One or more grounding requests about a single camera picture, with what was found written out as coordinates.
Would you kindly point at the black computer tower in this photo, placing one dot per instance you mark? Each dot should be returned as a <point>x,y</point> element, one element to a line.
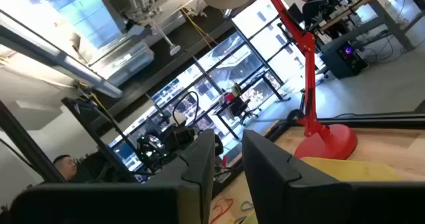
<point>342,64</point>

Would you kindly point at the yellow plastic bin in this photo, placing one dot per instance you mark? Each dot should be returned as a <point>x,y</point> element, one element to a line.
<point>348,171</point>

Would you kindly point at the overhead light bar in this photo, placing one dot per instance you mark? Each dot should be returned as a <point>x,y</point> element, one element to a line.
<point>84,73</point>

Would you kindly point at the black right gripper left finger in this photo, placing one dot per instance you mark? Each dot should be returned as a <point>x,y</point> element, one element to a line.
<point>166,200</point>

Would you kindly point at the black office chair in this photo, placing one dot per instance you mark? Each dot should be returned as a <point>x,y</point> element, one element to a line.
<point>240,107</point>

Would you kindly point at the black frame desk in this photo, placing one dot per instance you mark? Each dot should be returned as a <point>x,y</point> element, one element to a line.
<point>265,77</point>

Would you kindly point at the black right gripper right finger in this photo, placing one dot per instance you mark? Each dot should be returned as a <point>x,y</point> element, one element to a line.
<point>299,200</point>

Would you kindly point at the wooden top desk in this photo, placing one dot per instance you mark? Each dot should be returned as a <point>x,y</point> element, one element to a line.
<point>352,6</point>

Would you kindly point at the person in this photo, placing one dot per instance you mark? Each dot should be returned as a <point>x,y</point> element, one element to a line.
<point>64,167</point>
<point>318,8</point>

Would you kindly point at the red desk lamp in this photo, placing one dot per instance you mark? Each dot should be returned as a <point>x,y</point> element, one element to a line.
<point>327,142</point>

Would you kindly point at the red rubber band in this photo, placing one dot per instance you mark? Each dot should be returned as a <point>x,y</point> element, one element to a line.
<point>223,210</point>

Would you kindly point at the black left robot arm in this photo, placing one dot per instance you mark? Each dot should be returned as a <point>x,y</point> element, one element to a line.
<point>179,137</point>

